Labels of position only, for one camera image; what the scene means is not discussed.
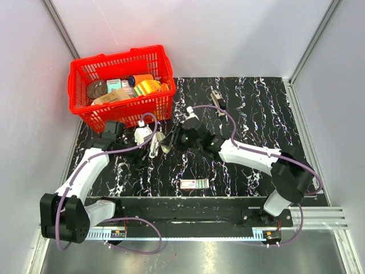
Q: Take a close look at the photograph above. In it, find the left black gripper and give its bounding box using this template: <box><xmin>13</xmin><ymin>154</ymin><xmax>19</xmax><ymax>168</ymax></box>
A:
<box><xmin>117</xmin><ymin>132</ymin><xmax>151</xmax><ymax>170</ymax></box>

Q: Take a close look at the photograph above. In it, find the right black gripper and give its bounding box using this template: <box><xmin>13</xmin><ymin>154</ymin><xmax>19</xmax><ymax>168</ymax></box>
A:
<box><xmin>160</xmin><ymin>122</ymin><xmax>201</xmax><ymax>153</ymax></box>

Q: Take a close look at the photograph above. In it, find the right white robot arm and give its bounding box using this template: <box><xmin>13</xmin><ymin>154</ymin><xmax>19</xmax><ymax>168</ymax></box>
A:
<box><xmin>163</xmin><ymin>118</ymin><xmax>314</xmax><ymax>226</ymax></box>

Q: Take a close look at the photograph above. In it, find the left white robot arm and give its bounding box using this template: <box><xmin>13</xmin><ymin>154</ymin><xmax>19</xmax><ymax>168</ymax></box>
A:
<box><xmin>40</xmin><ymin>120</ymin><xmax>152</xmax><ymax>243</ymax></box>

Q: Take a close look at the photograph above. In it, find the yellow green box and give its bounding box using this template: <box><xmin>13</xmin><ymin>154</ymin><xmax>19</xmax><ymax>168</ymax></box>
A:
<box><xmin>133</xmin><ymin>80</ymin><xmax>161</xmax><ymax>96</ymax></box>

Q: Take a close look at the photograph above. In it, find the white staple box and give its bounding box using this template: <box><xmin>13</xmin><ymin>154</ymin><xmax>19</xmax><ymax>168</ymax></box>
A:
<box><xmin>180</xmin><ymin>179</ymin><xmax>209</xmax><ymax>190</ymax></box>

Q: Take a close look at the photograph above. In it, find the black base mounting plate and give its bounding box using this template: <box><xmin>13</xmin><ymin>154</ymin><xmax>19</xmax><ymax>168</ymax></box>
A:
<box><xmin>86</xmin><ymin>196</ymin><xmax>293</xmax><ymax>228</ymax></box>

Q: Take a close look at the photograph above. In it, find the orange cylinder can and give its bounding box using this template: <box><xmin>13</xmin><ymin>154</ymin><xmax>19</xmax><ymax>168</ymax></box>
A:
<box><xmin>128</xmin><ymin>74</ymin><xmax>154</xmax><ymax>87</ymax></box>

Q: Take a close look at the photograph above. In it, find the brown cardboard box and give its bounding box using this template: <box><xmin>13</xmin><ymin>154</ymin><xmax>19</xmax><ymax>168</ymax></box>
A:
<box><xmin>91</xmin><ymin>88</ymin><xmax>131</xmax><ymax>105</ymax></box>

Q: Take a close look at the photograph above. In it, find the red plastic shopping basket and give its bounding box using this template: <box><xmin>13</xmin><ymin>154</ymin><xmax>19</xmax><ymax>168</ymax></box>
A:
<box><xmin>68</xmin><ymin>45</ymin><xmax>176</xmax><ymax>133</ymax></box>

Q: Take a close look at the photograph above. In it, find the teal white box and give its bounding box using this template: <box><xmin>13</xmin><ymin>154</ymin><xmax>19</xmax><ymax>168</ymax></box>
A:
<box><xmin>106</xmin><ymin>79</ymin><xmax>122</xmax><ymax>93</ymax></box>

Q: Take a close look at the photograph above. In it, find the black marble pattern mat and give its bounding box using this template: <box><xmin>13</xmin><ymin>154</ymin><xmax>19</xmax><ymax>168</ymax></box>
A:
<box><xmin>68</xmin><ymin>76</ymin><xmax>318</xmax><ymax>198</ymax></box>

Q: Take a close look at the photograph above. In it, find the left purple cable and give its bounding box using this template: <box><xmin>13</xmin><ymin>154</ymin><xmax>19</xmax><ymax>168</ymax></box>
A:
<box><xmin>55</xmin><ymin>113</ymin><xmax>163</xmax><ymax>255</ymax></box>

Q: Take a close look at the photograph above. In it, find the purple cable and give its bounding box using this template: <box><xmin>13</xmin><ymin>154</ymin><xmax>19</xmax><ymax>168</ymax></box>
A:
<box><xmin>192</xmin><ymin>104</ymin><xmax>324</xmax><ymax>248</ymax></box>
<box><xmin>55</xmin><ymin>113</ymin><xmax>163</xmax><ymax>255</ymax></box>

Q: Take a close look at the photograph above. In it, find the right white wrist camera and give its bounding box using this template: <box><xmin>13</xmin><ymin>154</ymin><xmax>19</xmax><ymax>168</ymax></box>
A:
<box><xmin>185</xmin><ymin>106</ymin><xmax>199</xmax><ymax>120</ymax></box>

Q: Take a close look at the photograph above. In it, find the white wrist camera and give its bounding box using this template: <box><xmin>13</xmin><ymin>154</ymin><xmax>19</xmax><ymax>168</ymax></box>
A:
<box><xmin>185</xmin><ymin>106</ymin><xmax>199</xmax><ymax>120</ymax></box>
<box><xmin>134</xmin><ymin>120</ymin><xmax>152</xmax><ymax>145</ymax></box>

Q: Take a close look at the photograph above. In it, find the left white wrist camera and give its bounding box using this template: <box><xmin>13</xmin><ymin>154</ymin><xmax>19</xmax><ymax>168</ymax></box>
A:
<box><xmin>134</xmin><ymin>120</ymin><xmax>152</xmax><ymax>145</ymax></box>

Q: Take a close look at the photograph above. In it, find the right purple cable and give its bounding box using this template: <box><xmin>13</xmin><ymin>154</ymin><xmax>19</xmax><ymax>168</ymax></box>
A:
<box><xmin>192</xmin><ymin>104</ymin><xmax>324</xmax><ymax>248</ymax></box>

